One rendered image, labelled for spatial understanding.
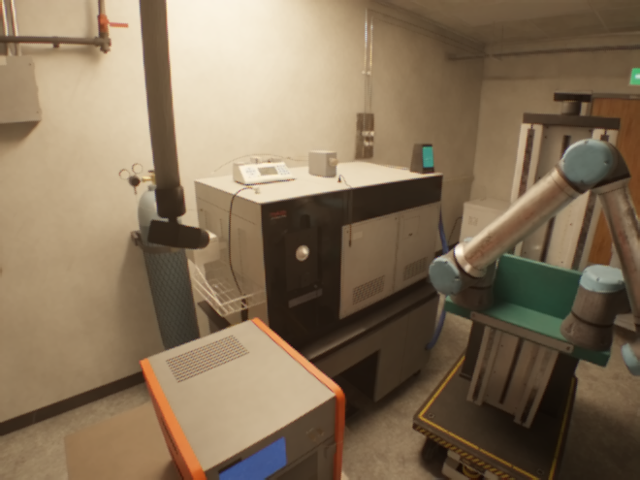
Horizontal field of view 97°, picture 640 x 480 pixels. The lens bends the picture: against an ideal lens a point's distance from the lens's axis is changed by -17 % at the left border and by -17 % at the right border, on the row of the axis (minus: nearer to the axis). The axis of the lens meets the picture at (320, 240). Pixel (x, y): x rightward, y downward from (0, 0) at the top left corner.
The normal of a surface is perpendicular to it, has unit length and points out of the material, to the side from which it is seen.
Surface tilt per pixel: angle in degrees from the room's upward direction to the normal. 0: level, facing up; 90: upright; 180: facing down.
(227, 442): 0
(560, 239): 90
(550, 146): 90
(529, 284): 90
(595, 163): 84
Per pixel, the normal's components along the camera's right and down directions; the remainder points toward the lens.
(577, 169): -0.76, 0.12
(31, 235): 0.63, 0.26
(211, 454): 0.00, -0.94
